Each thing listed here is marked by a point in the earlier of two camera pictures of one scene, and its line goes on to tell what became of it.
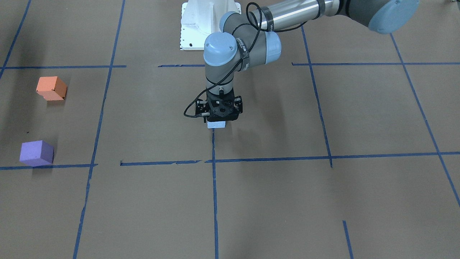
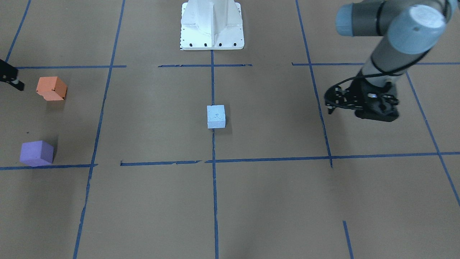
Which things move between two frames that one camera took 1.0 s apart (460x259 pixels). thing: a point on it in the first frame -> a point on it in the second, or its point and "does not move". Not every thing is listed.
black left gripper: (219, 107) -> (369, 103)
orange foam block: (51, 88) does not move
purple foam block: (36, 153) does not move
